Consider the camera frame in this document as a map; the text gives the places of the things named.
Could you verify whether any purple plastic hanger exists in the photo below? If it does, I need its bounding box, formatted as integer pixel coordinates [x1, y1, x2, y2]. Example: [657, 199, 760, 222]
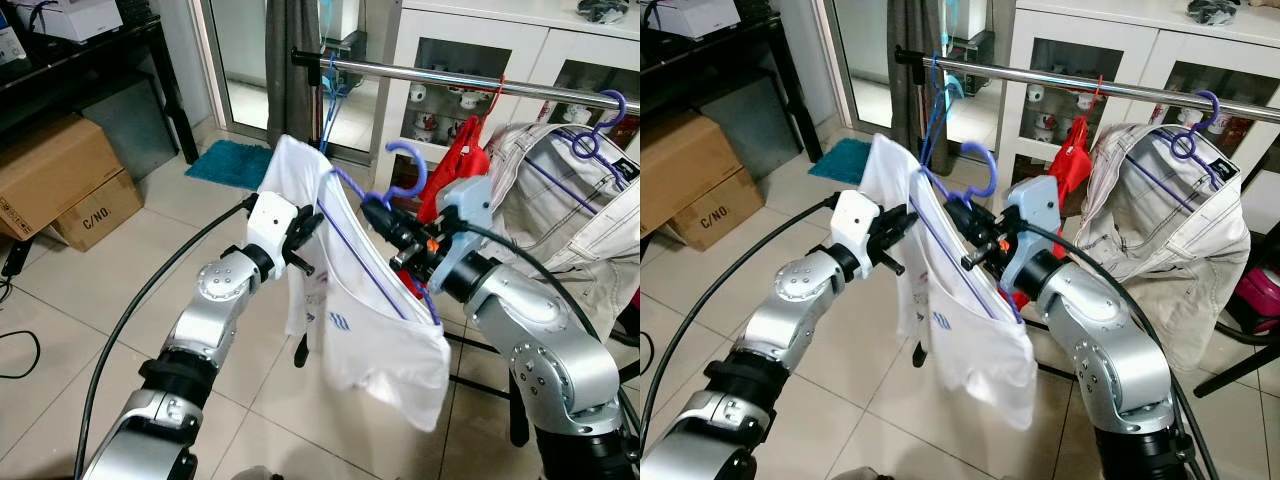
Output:
[318, 140, 443, 329]
[920, 140, 1023, 323]
[520, 90, 641, 216]
[1125, 90, 1241, 216]

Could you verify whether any white T-shirt blue logo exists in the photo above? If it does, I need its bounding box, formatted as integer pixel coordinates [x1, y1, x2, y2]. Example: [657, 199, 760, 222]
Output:
[858, 133, 1038, 431]
[258, 135, 453, 433]

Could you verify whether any teal floor mat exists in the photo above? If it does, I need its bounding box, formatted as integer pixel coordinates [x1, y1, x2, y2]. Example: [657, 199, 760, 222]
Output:
[185, 140, 276, 191]
[808, 138, 873, 186]

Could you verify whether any red shirt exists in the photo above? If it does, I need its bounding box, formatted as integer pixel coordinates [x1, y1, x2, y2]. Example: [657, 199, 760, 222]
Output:
[1008, 113, 1093, 313]
[405, 113, 493, 306]

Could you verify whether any grey curtain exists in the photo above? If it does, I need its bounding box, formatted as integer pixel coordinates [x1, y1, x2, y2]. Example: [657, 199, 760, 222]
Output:
[887, 0, 951, 151]
[265, 0, 323, 151]

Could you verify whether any off-white jacket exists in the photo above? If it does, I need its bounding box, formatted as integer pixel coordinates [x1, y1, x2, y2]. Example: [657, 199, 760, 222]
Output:
[1075, 122, 1251, 371]
[478, 120, 641, 341]

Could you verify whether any white glass-door cabinet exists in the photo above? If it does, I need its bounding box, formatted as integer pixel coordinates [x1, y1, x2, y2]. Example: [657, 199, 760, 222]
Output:
[375, 0, 641, 201]
[995, 0, 1280, 191]

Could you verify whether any silver clothes rack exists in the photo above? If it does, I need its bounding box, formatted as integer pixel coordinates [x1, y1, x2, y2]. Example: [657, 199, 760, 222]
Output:
[895, 48, 1280, 401]
[292, 50, 641, 446]

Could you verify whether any cardboard box printed C/NO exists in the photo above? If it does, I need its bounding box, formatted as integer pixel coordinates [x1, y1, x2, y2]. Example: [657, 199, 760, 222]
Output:
[50, 170, 144, 251]
[665, 168, 766, 251]

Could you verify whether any large brown cardboard box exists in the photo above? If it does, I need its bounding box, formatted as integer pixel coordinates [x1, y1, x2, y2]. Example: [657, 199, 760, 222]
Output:
[0, 115, 126, 241]
[640, 110, 736, 236]

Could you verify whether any black side table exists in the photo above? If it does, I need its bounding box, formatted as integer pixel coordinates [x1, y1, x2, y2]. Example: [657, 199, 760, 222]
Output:
[0, 0, 201, 166]
[640, 0, 823, 161]

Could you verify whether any pink vacuum cleaner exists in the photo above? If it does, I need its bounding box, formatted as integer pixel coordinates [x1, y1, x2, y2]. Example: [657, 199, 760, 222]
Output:
[1235, 265, 1280, 336]

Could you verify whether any white appliance box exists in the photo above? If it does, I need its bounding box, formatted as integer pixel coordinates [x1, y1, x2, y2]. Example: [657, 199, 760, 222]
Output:
[660, 0, 741, 41]
[30, 0, 126, 43]

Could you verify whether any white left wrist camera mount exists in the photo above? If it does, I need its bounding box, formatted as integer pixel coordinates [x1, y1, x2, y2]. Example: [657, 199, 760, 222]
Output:
[245, 190, 303, 279]
[830, 190, 887, 279]

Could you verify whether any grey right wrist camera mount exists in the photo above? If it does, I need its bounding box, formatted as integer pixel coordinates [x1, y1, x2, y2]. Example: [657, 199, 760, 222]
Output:
[1003, 177, 1061, 296]
[428, 177, 496, 293]

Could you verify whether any blue wire hanger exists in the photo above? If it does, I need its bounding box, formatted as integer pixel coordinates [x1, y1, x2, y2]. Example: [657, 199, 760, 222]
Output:
[318, 55, 349, 156]
[920, 55, 966, 166]

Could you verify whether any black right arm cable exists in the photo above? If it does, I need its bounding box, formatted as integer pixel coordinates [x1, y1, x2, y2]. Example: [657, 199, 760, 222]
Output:
[440, 224, 641, 441]
[1005, 222, 1221, 480]

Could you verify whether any black floor cable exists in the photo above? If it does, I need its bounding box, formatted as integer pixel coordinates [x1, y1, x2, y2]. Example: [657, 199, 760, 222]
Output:
[0, 330, 42, 381]

